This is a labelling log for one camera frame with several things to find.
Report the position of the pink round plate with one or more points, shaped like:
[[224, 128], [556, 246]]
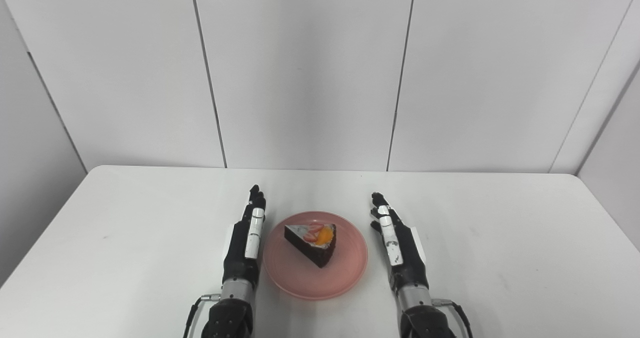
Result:
[[315, 278]]

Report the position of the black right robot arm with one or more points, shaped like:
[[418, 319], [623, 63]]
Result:
[[422, 313]]

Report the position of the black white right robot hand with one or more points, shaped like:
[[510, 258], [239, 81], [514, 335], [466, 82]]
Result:
[[405, 253]]

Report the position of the chocolate cake slice with fruit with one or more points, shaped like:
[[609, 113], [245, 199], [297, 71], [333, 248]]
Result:
[[312, 245]]

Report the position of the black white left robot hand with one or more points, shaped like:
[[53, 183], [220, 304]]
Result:
[[245, 253]]

